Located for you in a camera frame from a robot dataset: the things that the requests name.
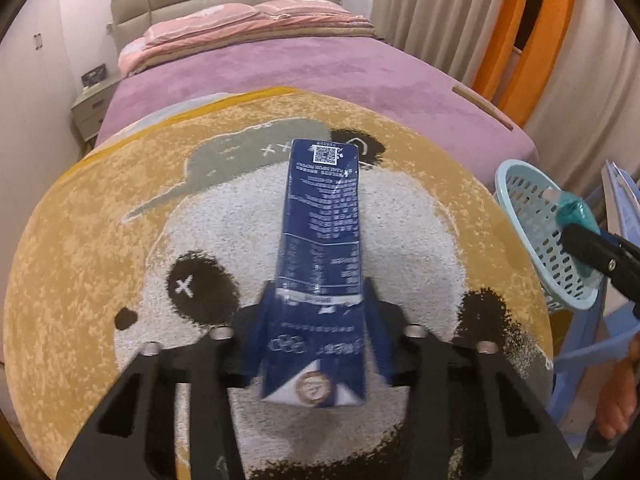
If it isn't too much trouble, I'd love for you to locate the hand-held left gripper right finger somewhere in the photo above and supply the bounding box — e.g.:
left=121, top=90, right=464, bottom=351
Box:
left=364, top=277, right=583, bottom=480

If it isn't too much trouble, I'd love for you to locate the round panda rug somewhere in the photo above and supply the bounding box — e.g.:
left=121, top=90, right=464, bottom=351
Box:
left=2, top=87, right=556, bottom=480

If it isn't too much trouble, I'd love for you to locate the folded pink striped blanket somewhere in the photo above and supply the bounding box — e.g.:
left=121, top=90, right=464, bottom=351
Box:
left=118, top=12, right=377, bottom=78

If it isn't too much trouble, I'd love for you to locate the wooden slat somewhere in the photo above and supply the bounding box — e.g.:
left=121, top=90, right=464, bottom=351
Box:
left=451, top=86, right=514, bottom=132

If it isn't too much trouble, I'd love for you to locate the striped pink pillow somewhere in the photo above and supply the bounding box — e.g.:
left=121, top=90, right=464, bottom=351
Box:
left=254, top=1, right=347, bottom=21

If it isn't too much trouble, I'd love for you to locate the grey nightstand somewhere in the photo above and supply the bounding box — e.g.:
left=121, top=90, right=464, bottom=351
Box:
left=70, top=74, right=123, bottom=143

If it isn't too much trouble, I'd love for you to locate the light blue plastic basket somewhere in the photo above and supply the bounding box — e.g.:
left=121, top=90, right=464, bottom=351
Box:
left=495, top=160, right=601, bottom=314

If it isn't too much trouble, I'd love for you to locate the beige curtain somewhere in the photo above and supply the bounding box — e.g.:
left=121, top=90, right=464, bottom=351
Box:
left=372, top=0, right=521, bottom=92

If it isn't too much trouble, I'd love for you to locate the orange curtain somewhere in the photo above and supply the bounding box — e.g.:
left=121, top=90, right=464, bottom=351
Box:
left=472, top=0, right=582, bottom=129

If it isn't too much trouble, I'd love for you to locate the person's foot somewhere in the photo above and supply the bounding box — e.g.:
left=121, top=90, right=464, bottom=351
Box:
left=596, top=337, right=640, bottom=441

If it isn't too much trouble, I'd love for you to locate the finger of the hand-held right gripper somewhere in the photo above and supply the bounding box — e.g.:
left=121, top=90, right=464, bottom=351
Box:
left=560, top=223, right=640, bottom=306

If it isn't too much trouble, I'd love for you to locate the small teal bottle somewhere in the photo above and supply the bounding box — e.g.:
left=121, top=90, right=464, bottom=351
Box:
left=542, top=187, right=599, bottom=281

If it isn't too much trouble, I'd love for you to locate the light blue plastic stool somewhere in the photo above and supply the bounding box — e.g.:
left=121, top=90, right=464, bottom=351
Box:
left=547, top=304, right=640, bottom=431

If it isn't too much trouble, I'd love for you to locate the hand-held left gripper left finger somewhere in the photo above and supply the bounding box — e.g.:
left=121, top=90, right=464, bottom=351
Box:
left=56, top=285, right=268, bottom=480

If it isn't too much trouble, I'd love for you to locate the dark blue milk carton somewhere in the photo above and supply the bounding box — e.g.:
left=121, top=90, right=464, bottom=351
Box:
left=257, top=139, right=369, bottom=408

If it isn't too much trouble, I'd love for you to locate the bed with purple cover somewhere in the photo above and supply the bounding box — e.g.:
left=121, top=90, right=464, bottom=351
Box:
left=94, top=0, right=539, bottom=181

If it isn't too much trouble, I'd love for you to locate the white cardboard sheet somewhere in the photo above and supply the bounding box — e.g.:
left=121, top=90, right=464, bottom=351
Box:
left=599, top=160, right=640, bottom=243

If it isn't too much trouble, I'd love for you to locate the dark box on nightstand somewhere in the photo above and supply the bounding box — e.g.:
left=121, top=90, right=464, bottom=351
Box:
left=81, top=63, right=109, bottom=87

